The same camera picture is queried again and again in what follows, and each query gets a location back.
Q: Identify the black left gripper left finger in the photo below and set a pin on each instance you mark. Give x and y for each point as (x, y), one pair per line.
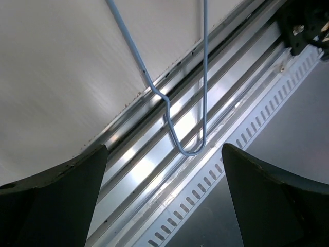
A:
(54, 207)

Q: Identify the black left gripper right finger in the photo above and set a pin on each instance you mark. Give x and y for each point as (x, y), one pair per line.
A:
(275, 207)

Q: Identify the blue hanger of olive shorts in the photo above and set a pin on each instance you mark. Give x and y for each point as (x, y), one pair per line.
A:
(134, 51)

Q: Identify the aluminium rail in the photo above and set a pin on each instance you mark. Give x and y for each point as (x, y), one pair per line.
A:
(149, 186)

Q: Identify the slotted cable duct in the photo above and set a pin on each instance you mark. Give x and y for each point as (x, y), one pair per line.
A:
(286, 126)

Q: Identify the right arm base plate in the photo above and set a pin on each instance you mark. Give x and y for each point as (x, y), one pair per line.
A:
(304, 23)

